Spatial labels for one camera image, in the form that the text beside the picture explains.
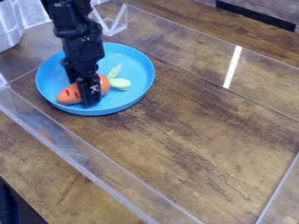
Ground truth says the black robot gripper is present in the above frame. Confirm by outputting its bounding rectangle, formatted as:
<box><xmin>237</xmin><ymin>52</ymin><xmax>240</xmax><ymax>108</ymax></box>
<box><xmin>60</xmin><ymin>23</ymin><xmax>105</xmax><ymax>108</ymax></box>

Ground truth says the orange toy carrot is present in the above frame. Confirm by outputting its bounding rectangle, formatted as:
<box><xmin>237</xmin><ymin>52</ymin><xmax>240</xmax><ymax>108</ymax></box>
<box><xmin>56</xmin><ymin>64</ymin><xmax>131</xmax><ymax>105</ymax></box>

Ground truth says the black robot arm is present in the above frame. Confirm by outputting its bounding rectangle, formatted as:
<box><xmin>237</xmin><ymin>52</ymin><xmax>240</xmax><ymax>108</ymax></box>
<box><xmin>40</xmin><ymin>0</ymin><xmax>105</xmax><ymax>107</ymax></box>

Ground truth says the blue round plastic tray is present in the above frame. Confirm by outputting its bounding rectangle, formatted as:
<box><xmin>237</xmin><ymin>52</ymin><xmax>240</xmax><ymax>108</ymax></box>
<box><xmin>35</xmin><ymin>42</ymin><xmax>155</xmax><ymax>116</ymax></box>

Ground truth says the white checked curtain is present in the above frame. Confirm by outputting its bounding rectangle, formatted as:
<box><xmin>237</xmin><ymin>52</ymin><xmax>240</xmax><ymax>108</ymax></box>
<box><xmin>0</xmin><ymin>0</ymin><xmax>51</xmax><ymax>53</ymax></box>

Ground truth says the dark baseboard strip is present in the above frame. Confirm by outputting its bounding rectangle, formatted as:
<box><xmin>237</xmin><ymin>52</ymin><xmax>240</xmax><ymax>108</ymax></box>
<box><xmin>216</xmin><ymin>0</ymin><xmax>299</xmax><ymax>33</ymax></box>

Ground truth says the clear acrylic barrier wall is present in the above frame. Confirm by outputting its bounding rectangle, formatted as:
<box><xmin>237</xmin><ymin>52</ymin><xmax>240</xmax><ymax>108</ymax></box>
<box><xmin>0</xmin><ymin>0</ymin><xmax>299</xmax><ymax>224</ymax></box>

